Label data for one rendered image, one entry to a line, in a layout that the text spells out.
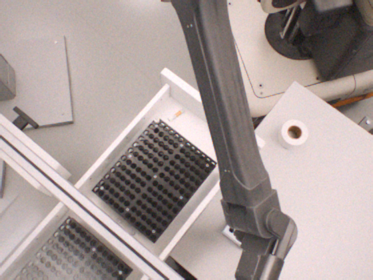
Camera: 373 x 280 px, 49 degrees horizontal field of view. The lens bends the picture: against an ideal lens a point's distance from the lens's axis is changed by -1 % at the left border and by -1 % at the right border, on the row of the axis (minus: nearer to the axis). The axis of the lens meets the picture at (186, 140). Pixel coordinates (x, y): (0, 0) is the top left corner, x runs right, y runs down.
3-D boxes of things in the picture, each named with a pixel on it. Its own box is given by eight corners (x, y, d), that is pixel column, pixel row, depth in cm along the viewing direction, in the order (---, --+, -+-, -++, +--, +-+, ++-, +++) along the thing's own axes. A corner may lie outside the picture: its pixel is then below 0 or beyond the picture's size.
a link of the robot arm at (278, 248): (304, 221, 65) (271, 206, 65) (290, 262, 63) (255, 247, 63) (292, 225, 71) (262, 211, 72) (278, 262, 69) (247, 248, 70)
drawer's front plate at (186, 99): (165, 86, 105) (164, 66, 95) (256, 155, 100) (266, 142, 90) (161, 91, 105) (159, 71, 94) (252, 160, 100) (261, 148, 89)
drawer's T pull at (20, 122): (17, 107, 94) (14, 105, 93) (40, 126, 93) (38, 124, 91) (6, 118, 93) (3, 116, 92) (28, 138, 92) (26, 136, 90)
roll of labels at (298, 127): (281, 121, 109) (285, 115, 106) (306, 129, 109) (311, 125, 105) (274, 144, 107) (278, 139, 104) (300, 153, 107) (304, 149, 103)
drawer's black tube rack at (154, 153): (158, 125, 100) (156, 116, 94) (214, 169, 97) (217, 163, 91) (96, 195, 95) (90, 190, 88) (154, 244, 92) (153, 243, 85)
